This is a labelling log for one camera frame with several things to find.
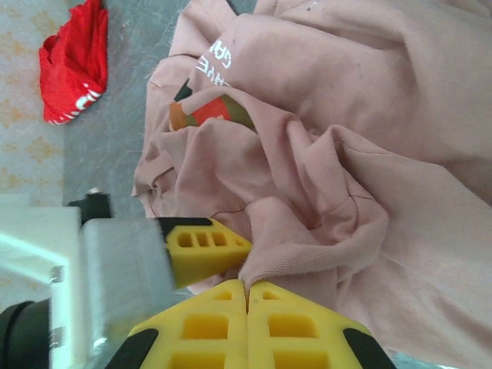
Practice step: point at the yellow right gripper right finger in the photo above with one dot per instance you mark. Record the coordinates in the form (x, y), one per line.
(261, 307)

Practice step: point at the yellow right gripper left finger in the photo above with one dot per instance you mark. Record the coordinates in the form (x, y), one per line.
(230, 307)

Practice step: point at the pink t-shirt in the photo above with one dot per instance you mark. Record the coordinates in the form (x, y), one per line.
(346, 115)

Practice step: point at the red t-shirt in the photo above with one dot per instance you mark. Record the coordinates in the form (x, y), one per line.
(73, 65)

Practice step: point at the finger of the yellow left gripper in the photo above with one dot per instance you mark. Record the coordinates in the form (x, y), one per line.
(215, 255)

